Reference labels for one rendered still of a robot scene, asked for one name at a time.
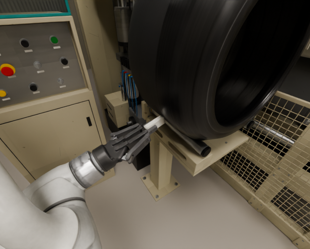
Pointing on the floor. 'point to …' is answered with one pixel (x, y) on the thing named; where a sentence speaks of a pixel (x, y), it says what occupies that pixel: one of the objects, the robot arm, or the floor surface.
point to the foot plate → (157, 194)
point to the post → (159, 163)
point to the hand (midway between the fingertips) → (155, 124)
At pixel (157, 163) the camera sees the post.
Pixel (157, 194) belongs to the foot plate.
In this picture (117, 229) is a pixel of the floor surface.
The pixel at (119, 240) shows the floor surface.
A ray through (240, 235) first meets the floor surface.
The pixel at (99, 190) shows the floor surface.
